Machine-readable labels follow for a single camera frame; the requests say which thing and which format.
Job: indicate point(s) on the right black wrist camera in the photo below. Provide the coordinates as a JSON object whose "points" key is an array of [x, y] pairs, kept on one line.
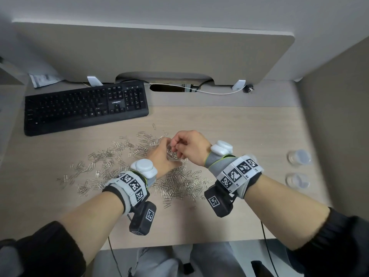
{"points": [[219, 201]]}

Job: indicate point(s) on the black power plug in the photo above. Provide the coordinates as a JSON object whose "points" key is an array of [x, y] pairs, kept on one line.
{"points": [[248, 89]]}

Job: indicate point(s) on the person's right hand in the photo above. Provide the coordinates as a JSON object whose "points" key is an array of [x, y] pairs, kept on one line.
{"points": [[194, 147]]}

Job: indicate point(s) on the person's right forearm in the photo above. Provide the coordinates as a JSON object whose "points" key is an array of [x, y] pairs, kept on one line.
{"points": [[288, 210]]}

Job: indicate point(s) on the person's right fingers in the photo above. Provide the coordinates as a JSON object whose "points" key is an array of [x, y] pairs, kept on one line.
{"points": [[178, 142]]}

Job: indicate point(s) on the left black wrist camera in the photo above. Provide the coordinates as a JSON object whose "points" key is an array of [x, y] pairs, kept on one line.
{"points": [[143, 217]]}

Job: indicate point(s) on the right black sleeve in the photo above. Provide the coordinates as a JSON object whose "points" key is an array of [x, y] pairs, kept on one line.
{"points": [[337, 245]]}

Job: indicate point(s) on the person's left fingers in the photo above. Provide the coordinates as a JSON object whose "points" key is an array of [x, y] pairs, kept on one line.
{"points": [[165, 142]]}

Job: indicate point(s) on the left grey marker wristband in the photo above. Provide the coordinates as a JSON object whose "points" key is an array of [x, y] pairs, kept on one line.
{"points": [[129, 186]]}

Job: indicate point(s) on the beige desk divider panel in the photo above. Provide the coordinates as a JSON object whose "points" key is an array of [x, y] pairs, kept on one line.
{"points": [[161, 51]]}

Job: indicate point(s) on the right white round tracker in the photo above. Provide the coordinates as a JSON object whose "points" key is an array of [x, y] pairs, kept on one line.
{"points": [[222, 147]]}

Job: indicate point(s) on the person's left hand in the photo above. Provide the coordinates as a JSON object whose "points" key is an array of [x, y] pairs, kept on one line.
{"points": [[160, 160]]}

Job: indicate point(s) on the grey trousers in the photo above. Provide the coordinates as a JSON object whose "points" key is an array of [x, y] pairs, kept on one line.
{"points": [[207, 261]]}

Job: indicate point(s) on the grey marker wristband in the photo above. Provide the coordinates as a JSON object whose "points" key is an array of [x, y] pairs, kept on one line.
{"points": [[129, 186], [236, 174]]}

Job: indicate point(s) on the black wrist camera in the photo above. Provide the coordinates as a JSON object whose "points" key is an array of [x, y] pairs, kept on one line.
{"points": [[143, 217], [219, 201]]}

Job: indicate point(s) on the white paper label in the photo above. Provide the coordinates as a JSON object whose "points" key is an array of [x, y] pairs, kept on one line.
{"points": [[44, 80]]}

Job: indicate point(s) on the black sleeve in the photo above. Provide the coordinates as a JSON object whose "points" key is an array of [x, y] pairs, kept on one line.
{"points": [[337, 245], [43, 250]]}

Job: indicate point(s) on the scattered pile of paperclips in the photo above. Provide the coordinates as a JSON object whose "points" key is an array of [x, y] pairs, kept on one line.
{"points": [[175, 184]]}

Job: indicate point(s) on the clear plastic cup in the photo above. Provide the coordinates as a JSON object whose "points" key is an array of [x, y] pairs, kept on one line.
{"points": [[299, 157], [297, 181]]}

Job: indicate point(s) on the white divider bracket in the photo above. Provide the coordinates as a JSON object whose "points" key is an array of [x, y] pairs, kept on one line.
{"points": [[94, 81], [238, 85]]}

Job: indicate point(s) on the beige side partition panel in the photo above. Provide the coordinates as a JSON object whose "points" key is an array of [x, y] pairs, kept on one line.
{"points": [[337, 126]]}

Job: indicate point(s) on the right grey marker wristband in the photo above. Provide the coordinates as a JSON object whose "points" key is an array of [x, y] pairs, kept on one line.
{"points": [[236, 174]]}

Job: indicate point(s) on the black computer keyboard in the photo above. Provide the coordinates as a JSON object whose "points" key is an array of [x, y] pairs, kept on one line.
{"points": [[83, 108]]}

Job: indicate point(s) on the left white round tracker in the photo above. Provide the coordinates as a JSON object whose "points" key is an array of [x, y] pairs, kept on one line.
{"points": [[144, 168]]}

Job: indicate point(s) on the white round tracker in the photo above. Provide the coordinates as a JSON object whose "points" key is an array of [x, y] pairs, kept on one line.
{"points": [[144, 168], [222, 147]]}

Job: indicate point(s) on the left black sleeve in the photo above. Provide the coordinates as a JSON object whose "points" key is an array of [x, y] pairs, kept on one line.
{"points": [[43, 250]]}

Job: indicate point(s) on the person's left forearm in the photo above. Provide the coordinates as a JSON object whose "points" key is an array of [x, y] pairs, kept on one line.
{"points": [[92, 222]]}

